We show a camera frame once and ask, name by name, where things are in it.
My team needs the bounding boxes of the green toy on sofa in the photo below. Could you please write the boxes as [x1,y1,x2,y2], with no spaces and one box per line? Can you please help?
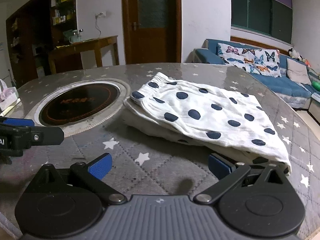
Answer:
[311,81,320,91]

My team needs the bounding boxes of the glass jar on table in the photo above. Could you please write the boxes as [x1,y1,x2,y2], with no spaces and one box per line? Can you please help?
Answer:
[69,29,83,44]

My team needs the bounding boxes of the blue sofa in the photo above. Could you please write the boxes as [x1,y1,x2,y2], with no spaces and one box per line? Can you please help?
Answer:
[194,39,319,109]

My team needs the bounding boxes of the butterfly print pillow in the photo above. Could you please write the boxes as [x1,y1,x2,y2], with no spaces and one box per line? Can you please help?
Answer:
[217,43,281,77]

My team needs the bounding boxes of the white polka dot garment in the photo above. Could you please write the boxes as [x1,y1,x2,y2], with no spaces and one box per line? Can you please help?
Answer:
[123,73,292,175]

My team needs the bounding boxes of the beige cushion on sofa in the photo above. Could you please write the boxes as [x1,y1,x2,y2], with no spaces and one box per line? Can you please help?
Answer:
[287,59,311,85]

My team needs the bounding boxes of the round black induction cooktop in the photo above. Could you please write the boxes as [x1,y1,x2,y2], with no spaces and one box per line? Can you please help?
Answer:
[39,83,120,126]

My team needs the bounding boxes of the dark wooden shelf cabinet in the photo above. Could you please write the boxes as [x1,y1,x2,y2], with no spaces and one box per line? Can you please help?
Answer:
[6,0,77,87]

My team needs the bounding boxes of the brown wooden door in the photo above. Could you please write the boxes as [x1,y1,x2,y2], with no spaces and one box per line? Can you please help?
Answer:
[122,0,182,64]

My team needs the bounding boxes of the dark green window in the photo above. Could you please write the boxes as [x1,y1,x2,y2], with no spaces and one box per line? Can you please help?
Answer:
[231,0,293,43]

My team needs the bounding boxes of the black white plush toy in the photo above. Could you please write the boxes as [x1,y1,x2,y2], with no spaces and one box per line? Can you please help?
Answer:
[288,48,302,61]

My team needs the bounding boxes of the pink tissue pack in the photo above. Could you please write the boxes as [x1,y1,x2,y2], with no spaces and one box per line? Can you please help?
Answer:
[0,79,19,112]

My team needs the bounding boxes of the white wall socket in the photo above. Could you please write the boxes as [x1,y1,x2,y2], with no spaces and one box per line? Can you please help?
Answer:
[95,11,106,19]

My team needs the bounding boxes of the brown wooden side table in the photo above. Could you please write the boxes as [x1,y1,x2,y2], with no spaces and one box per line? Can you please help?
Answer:
[49,35,119,74]

